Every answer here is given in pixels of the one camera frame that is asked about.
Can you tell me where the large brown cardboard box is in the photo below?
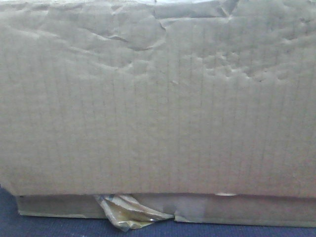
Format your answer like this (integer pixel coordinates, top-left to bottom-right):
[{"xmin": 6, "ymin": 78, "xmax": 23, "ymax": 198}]
[{"xmin": 0, "ymin": 0, "xmax": 316, "ymax": 227}]

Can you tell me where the crumpled clear packing tape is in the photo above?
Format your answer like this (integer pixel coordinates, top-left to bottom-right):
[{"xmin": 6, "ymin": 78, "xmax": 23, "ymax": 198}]
[{"xmin": 94, "ymin": 194, "xmax": 175, "ymax": 232}]

